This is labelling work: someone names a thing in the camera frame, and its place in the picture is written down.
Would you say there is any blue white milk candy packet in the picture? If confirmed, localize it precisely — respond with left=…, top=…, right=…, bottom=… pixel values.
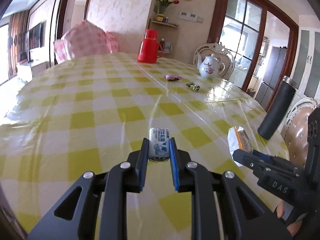
left=148, top=127, right=170, bottom=161

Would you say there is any black cylindrical bottle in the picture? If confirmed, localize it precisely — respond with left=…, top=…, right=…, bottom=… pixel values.
left=258, top=76, right=296, bottom=140

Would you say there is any vase of red flowers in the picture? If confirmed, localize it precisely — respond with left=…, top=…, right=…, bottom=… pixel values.
left=153, top=0, right=180, bottom=22

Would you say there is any pink checkered covered chair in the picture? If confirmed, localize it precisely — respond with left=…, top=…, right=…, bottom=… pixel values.
left=54, top=21, right=120, bottom=64

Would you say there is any brown ornate padded chair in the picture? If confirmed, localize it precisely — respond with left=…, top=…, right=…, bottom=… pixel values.
left=281, top=97, right=319, bottom=166

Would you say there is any wall mounted television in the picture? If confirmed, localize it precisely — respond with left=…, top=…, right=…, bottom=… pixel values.
left=28, top=23, right=42, bottom=50

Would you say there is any green snack packet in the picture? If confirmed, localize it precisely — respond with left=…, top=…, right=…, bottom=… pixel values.
left=186, top=82, right=200, bottom=92

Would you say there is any red thermos jug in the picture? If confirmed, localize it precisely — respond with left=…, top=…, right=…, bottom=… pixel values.
left=137, top=29, right=163, bottom=64

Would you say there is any white floral teapot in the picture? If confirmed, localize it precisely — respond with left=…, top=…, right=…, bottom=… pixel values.
left=196, top=53, right=225, bottom=79

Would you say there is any cream ornate padded chair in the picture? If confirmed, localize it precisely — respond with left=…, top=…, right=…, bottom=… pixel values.
left=193, top=42, right=235, bottom=80

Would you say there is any person's right hand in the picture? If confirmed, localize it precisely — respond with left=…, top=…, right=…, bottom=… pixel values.
left=274, top=201, right=308, bottom=237

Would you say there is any orange white snack packet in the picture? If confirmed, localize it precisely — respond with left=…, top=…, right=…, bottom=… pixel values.
left=227, top=126, right=253, bottom=167

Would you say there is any purple snack packet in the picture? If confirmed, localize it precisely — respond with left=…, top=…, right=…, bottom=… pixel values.
left=164, top=74, right=181, bottom=81

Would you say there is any wooden corner shelf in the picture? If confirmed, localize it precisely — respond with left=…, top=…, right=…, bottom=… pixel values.
left=148, top=17, right=179, bottom=56

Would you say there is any dark grey refrigerator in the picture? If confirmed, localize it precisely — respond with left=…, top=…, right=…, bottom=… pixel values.
left=255, top=47, right=287, bottom=110

